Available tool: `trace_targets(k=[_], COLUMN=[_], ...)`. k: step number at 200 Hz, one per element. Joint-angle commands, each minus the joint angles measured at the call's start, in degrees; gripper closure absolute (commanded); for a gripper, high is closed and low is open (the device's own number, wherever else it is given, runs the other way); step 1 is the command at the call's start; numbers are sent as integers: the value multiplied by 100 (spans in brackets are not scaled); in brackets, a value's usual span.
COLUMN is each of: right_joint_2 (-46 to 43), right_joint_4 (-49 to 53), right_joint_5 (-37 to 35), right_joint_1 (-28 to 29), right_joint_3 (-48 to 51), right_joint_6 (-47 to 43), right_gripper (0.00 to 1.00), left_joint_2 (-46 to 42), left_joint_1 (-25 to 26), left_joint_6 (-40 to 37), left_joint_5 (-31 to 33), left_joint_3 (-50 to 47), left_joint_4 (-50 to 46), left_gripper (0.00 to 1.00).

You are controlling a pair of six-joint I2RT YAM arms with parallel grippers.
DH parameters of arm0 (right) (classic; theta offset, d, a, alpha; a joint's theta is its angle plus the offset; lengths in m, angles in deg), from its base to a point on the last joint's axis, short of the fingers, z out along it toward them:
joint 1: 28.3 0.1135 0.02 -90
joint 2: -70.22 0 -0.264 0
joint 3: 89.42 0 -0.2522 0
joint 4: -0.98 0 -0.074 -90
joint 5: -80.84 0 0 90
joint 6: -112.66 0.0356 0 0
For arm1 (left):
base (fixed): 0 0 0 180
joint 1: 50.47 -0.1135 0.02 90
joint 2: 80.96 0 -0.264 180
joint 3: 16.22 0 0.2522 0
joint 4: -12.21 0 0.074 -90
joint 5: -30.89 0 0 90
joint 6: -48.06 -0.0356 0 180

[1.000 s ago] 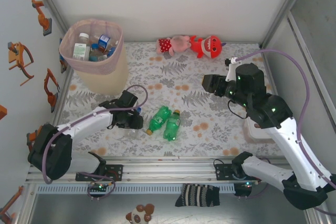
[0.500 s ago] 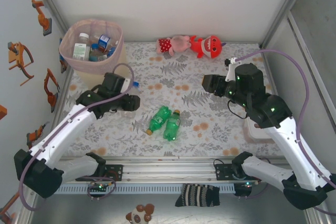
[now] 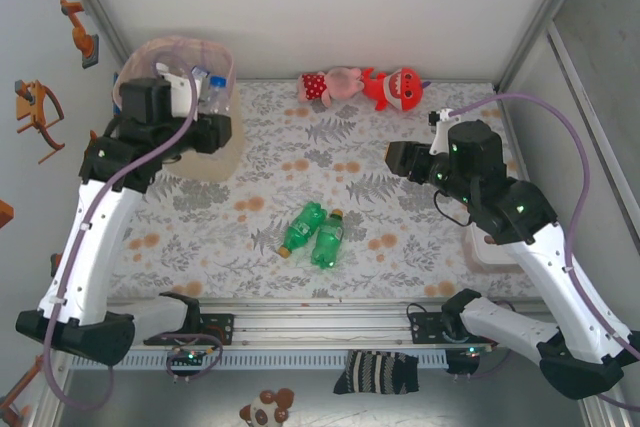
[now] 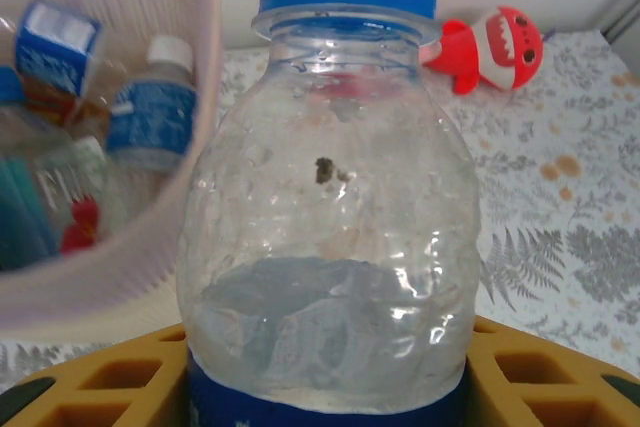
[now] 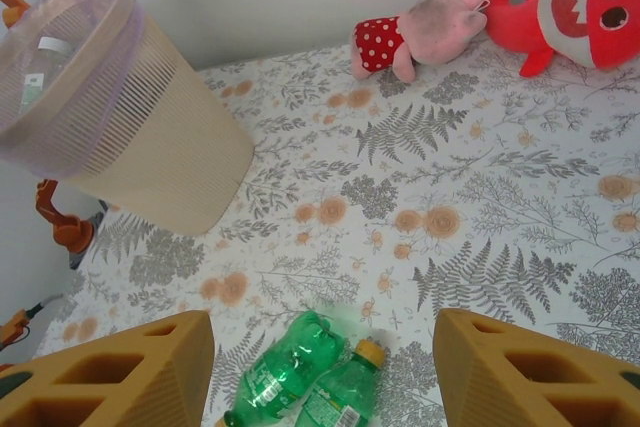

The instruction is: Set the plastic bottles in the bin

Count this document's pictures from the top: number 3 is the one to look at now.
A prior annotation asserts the dark blue label water bottle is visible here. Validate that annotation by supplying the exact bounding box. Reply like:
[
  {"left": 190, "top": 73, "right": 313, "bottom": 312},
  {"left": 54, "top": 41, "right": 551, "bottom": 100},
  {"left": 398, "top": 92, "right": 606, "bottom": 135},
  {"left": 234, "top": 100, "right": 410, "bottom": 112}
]
[{"left": 205, "top": 75, "right": 232, "bottom": 117}]

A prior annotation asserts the orange robot arm model grey base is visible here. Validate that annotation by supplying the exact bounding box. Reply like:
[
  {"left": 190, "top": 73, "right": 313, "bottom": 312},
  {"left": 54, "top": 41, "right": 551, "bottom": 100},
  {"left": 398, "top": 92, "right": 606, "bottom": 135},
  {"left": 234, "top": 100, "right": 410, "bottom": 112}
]
[{"left": 59, "top": 0, "right": 100, "bottom": 70}]

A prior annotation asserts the beige bin with pink liner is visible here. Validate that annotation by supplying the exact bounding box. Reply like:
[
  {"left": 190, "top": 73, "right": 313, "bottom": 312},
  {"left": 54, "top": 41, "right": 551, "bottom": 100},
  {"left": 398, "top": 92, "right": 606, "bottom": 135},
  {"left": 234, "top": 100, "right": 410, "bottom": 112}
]
[{"left": 110, "top": 34, "right": 246, "bottom": 183}]

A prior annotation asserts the red shark plush toy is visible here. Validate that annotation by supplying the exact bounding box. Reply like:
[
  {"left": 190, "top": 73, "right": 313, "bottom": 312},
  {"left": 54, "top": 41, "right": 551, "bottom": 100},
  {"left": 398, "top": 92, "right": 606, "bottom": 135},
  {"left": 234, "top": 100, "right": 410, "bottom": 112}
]
[{"left": 360, "top": 66, "right": 432, "bottom": 113}]

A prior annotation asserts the floral patterned tablecloth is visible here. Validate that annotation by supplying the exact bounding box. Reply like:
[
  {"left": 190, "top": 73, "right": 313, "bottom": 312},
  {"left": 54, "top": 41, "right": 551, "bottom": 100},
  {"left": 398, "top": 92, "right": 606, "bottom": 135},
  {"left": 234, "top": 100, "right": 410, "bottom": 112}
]
[{"left": 97, "top": 79, "right": 564, "bottom": 301}]

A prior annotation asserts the pink pig plush toy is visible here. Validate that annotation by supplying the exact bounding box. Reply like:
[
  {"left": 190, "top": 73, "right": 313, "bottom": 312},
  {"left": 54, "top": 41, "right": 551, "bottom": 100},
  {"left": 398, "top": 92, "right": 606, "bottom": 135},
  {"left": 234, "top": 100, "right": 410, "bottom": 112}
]
[{"left": 298, "top": 65, "right": 365, "bottom": 109}]

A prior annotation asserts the green plastic bottle yellow cap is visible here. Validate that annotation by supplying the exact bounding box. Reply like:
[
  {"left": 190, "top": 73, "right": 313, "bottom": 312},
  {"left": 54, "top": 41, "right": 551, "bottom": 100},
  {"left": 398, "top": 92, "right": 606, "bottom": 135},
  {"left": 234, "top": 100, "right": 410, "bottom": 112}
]
[
  {"left": 310, "top": 209, "right": 346, "bottom": 269},
  {"left": 277, "top": 200, "right": 329, "bottom": 259}
]

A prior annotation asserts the white tissue box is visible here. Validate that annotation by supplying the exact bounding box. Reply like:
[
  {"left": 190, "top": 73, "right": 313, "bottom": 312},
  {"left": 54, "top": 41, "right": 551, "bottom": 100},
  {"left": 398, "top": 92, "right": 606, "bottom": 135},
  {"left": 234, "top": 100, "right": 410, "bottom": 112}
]
[{"left": 464, "top": 226, "right": 526, "bottom": 276}]

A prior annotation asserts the black controller board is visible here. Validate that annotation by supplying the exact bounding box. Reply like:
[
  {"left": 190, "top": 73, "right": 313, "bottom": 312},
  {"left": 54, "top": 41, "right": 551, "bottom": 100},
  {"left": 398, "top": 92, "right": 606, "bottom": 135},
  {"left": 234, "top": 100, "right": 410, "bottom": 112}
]
[
  {"left": 172, "top": 346, "right": 209, "bottom": 366},
  {"left": 445, "top": 346, "right": 484, "bottom": 376}
]

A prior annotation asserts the black white striped sock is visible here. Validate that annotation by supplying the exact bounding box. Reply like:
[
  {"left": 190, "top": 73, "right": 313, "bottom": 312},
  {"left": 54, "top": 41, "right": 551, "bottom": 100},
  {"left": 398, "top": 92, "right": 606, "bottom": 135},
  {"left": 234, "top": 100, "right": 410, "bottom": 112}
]
[{"left": 332, "top": 349, "right": 421, "bottom": 397}]

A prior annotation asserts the brown white dog plush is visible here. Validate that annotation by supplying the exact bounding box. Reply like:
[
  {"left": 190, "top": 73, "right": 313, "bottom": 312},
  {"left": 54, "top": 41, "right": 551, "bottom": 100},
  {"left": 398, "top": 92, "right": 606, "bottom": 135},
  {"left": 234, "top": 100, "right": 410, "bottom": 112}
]
[{"left": 238, "top": 386, "right": 296, "bottom": 427}]

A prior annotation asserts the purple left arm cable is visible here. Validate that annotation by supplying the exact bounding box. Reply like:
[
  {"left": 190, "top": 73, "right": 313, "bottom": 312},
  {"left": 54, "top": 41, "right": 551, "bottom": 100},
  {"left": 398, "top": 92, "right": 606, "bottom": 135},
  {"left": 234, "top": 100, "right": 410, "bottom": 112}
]
[{"left": 43, "top": 49, "right": 224, "bottom": 411}]

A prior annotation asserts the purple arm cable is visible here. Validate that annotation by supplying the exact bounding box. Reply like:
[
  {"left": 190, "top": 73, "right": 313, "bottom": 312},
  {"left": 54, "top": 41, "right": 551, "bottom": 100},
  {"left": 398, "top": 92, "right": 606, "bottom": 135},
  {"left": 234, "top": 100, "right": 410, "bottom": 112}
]
[
  {"left": 448, "top": 90, "right": 640, "bottom": 406},
  {"left": 43, "top": 49, "right": 224, "bottom": 411}
]

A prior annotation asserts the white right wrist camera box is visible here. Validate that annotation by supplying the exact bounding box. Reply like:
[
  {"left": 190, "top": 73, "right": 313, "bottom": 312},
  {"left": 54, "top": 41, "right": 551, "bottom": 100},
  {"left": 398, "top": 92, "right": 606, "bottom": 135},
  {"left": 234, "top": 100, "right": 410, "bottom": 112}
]
[{"left": 428, "top": 107, "right": 454, "bottom": 156}]

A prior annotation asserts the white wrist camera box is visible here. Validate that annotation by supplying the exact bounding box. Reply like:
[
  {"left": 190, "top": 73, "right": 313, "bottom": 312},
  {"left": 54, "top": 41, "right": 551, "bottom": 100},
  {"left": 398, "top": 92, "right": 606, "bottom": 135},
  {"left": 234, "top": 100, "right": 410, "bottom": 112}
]
[
  {"left": 428, "top": 107, "right": 454, "bottom": 156},
  {"left": 154, "top": 61, "right": 209, "bottom": 118}
]

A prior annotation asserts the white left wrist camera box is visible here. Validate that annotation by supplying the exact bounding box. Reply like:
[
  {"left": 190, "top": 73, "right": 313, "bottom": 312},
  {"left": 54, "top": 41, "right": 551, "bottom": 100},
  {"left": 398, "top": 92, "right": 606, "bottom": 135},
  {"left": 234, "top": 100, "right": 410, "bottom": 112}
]
[{"left": 154, "top": 61, "right": 209, "bottom": 118}]

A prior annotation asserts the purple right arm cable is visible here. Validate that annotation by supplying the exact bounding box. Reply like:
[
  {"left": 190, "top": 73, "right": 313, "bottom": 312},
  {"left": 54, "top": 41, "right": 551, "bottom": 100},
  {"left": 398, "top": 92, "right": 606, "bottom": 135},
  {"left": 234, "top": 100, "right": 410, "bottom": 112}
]
[{"left": 448, "top": 90, "right": 640, "bottom": 406}]

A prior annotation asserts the orange claw wall model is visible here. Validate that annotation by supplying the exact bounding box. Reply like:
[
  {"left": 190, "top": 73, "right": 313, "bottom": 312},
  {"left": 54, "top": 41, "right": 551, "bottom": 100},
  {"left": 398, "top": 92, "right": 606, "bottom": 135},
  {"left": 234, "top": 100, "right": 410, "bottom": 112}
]
[{"left": 13, "top": 79, "right": 66, "bottom": 165}]

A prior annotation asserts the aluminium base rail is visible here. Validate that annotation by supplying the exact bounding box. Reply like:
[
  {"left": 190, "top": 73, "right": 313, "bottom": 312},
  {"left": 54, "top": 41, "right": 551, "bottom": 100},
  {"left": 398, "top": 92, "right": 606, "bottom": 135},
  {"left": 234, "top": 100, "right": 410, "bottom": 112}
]
[{"left": 47, "top": 296, "right": 601, "bottom": 348}]

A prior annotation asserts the white slotted cable duct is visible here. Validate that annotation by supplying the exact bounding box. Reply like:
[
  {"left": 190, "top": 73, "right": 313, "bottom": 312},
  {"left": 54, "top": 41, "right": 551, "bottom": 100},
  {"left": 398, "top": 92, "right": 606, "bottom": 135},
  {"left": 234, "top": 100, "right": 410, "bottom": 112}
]
[{"left": 67, "top": 349, "right": 449, "bottom": 371}]

